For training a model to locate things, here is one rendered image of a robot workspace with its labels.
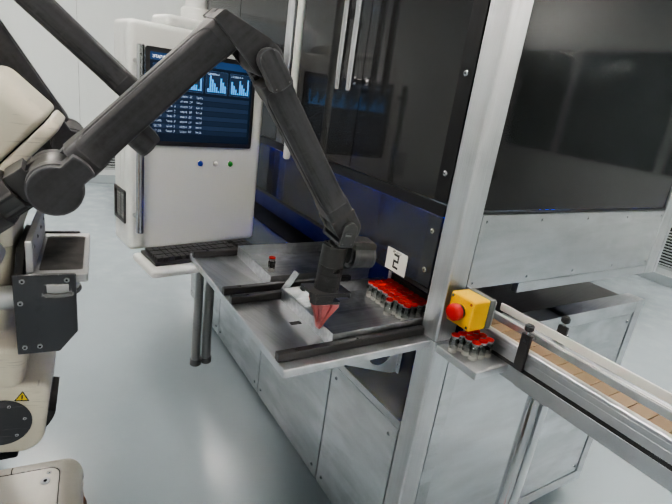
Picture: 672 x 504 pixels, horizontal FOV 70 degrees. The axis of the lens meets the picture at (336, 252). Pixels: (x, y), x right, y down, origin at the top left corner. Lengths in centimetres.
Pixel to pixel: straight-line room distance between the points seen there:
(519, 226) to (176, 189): 117
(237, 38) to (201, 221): 116
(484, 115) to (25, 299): 96
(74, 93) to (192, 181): 455
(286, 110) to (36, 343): 64
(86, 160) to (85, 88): 550
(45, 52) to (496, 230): 562
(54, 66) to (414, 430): 562
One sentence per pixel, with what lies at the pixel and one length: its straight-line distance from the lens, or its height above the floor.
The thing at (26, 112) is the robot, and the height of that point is 132.
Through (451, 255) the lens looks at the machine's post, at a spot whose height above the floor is 110.
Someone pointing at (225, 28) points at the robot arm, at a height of 149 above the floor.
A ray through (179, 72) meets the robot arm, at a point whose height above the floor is 142.
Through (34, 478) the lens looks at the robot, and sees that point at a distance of 174.
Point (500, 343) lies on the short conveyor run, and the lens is 123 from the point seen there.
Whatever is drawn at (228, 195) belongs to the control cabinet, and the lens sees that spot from 193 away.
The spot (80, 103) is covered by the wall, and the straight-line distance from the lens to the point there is 634.
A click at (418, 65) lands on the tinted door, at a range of 129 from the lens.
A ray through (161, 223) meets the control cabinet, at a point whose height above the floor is 89.
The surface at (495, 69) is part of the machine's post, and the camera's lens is 110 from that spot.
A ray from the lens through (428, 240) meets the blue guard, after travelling 120.
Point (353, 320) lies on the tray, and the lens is 125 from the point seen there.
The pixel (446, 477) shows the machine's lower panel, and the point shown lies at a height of 40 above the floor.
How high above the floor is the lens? 143
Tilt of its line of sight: 18 degrees down
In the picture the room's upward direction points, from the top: 8 degrees clockwise
